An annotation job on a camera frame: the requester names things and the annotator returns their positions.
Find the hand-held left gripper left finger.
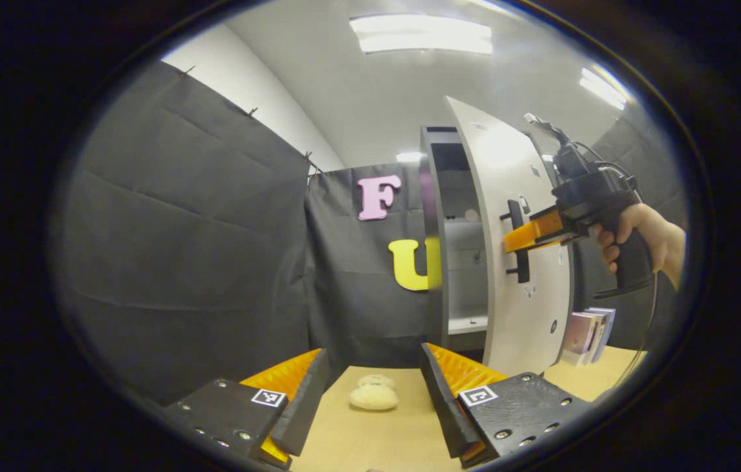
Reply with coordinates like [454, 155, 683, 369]
[164, 348, 332, 471]

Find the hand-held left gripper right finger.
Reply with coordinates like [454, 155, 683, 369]
[420, 343, 594, 469]

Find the black door handle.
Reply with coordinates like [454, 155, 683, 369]
[500, 200, 531, 284]

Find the white cabinet door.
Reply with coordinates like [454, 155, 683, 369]
[446, 96, 574, 378]

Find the grey cabinet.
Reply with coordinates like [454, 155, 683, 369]
[419, 126, 499, 355]

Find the white book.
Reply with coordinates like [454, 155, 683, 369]
[583, 310, 608, 363]

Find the black backdrop cloth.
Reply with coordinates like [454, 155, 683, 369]
[56, 60, 689, 407]

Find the large ceiling light panel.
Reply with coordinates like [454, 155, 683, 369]
[349, 14, 494, 54]

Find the black cable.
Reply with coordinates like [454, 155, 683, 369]
[524, 113, 660, 371]

